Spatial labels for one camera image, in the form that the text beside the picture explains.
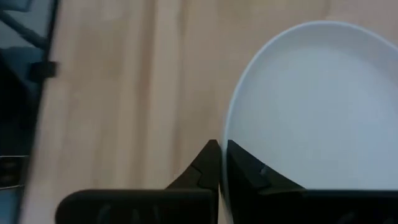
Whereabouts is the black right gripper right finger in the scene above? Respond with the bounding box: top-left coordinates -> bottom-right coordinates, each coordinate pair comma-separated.
225,139 -> 398,224

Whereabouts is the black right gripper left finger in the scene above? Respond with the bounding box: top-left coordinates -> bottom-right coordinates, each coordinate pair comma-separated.
55,139 -> 222,224

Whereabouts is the white plastic plate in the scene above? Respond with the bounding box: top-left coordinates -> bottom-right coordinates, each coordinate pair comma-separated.
221,20 -> 398,224

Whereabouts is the black table frame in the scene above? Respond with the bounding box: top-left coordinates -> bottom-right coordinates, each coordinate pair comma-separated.
0,0 -> 60,224

